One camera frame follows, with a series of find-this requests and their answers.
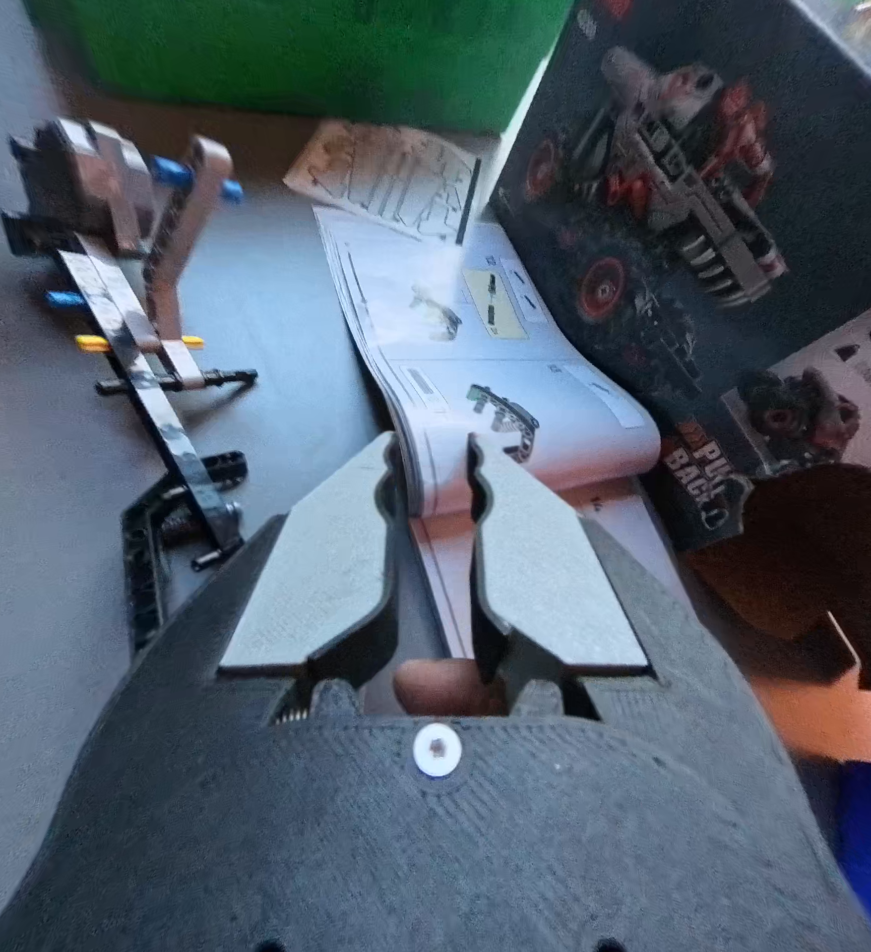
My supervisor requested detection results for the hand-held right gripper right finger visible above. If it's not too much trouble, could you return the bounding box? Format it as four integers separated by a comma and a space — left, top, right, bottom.
467, 433, 650, 681

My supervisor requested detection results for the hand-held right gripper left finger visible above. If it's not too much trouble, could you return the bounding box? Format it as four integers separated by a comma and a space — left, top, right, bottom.
218, 431, 401, 681

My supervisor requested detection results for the black angled lego beam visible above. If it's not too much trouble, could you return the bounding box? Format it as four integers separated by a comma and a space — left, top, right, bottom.
121, 450, 250, 657

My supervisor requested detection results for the lego instruction booklet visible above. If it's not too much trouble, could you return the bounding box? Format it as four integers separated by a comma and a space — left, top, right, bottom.
312, 204, 693, 663

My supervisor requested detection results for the partly built lego chassis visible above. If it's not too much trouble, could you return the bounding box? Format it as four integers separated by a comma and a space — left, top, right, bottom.
0, 115, 259, 572

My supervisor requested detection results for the lego sticker sheet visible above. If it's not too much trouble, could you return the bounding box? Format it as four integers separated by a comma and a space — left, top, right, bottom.
284, 119, 485, 246

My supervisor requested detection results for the dark lego set box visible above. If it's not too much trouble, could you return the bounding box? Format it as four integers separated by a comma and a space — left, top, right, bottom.
489, 0, 871, 555

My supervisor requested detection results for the person's right hand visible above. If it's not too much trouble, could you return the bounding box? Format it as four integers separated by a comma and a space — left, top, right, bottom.
393, 658, 509, 716

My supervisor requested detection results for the cardboard sheet stand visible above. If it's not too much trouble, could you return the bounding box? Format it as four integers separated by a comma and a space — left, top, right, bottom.
681, 461, 871, 769

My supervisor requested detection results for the green plastic bin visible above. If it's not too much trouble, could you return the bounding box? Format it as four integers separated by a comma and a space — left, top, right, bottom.
22, 0, 578, 135

